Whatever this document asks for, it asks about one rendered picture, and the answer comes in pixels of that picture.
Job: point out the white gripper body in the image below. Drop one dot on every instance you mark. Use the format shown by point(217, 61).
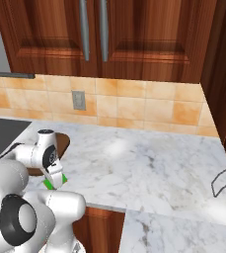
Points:
point(56, 178)

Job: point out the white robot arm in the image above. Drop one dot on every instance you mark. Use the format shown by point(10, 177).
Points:
point(15, 184)

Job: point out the green sponge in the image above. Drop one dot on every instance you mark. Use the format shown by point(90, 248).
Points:
point(64, 179)

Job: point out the brown wooden cutting board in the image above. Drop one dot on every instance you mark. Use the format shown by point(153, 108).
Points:
point(61, 145)

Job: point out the wooden base cupboard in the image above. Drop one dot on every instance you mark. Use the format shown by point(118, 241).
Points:
point(99, 230)

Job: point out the black hob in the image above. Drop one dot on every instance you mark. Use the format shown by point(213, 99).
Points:
point(1, 135)

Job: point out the tall wooden cupboard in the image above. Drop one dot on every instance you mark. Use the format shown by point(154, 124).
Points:
point(223, 82)

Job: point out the grey wall socket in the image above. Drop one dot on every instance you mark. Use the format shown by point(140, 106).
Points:
point(79, 100)

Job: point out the wooden wall cupboard door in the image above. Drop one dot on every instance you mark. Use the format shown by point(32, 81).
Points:
point(48, 36)
point(150, 39)

